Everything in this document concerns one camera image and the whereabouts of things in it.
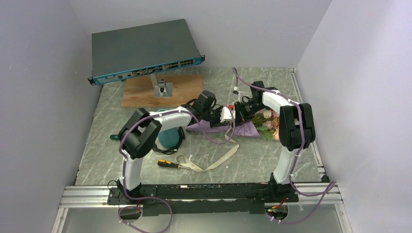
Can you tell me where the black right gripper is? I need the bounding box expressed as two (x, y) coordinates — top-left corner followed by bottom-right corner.
(232, 100), (267, 128)

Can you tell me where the orange black screwdriver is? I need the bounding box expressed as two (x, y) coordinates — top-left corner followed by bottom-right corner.
(157, 159), (181, 169)

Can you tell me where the black coiled cable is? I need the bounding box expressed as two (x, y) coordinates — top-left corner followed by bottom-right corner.
(151, 127), (186, 155)

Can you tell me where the aluminium frame rail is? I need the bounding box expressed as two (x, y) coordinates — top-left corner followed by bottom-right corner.
(52, 183), (353, 233)

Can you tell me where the brown wooden board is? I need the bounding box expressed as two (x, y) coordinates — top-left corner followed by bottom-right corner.
(121, 75), (204, 108)

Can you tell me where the teal vase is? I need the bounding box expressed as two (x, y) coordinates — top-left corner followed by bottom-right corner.
(158, 114), (181, 150)

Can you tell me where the green handled screwdriver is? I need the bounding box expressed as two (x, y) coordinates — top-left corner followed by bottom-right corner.
(109, 134), (120, 141)

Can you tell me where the grey teal network switch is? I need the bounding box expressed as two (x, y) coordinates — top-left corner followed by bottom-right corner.
(88, 19), (205, 85)

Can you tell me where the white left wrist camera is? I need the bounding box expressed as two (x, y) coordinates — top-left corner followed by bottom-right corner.
(220, 104), (236, 123)

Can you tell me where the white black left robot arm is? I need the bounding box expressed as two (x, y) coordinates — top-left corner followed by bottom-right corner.
(117, 90), (226, 204)

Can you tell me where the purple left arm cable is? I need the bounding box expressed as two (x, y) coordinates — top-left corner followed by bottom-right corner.
(117, 109), (236, 233)

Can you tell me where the grey metal stand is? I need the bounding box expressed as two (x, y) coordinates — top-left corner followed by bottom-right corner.
(150, 74), (173, 97)

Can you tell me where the purple flower bouquet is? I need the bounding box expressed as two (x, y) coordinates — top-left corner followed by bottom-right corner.
(186, 109), (280, 141)

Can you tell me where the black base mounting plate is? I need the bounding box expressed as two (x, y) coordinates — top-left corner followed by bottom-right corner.
(107, 182), (299, 216)

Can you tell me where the beige ribbon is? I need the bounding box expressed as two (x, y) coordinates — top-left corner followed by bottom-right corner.
(175, 126), (240, 172)

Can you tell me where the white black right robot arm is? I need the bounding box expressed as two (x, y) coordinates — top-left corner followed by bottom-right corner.
(234, 81), (315, 201)

